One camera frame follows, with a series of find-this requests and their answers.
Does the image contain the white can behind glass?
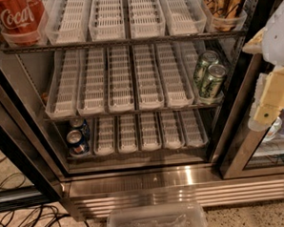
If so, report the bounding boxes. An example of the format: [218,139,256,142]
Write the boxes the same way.
[264,117,282,141]

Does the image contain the fridge glass door right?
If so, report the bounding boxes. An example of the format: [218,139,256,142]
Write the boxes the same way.
[212,0,284,179]

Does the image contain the black floor cables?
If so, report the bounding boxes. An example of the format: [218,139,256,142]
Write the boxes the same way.
[0,151,92,227]

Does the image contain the fridge glass door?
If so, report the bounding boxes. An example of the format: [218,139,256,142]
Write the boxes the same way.
[0,43,65,214]
[212,0,284,179]

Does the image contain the gold patterned cans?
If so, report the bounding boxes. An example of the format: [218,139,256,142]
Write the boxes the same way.
[202,0,245,18]

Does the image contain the stainless steel fridge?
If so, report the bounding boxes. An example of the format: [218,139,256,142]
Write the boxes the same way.
[0,0,284,221]

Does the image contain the top shelf wire rack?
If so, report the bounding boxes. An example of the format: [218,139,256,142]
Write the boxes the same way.
[0,30,247,54]

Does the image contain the shelf wire rack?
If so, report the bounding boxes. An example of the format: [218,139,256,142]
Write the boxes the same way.
[0,30,247,54]
[43,103,221,122]

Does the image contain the clear plastic bin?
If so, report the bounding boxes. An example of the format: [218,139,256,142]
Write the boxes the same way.
[107,202,208,227]

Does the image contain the green soda can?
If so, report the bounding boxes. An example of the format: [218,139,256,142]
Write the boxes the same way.
[199,65,227,98]
[193,50,219,86]

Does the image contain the middle shelf wire rack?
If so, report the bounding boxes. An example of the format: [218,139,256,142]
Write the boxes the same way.
[43,103,221,122]

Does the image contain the red Coca-Cola can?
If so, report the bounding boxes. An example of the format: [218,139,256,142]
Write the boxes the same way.
[0,0,48,48]

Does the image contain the rear blue soda can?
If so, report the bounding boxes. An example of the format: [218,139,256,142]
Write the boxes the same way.
[69,118,91,140]

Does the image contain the shelf tray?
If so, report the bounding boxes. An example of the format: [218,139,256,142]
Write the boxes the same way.
[196,0,248,33]
[179,39,226,107]
[0,0,51,49]

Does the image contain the middle shelf rightmost tray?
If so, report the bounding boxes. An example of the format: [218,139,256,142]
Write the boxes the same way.
[179,39,226,107]

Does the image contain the front blue soda can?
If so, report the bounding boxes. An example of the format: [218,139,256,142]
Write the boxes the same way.
[66,130,90,155]

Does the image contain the fridge glass door left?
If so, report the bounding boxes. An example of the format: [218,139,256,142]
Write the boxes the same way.
[0,43,65,214]

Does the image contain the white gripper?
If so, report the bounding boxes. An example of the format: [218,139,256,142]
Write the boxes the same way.
[242,0,284,125]

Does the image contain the top shelf leftmost tray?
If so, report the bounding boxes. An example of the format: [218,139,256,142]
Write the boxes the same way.
[0,0,51,49]

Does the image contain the top shelf rightmost tray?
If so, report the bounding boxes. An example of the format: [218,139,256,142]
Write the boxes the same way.
[196,0,248,33]

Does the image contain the blue soda can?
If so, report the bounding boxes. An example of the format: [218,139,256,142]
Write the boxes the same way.
[66,130,90,155]
[69,118,91,140]

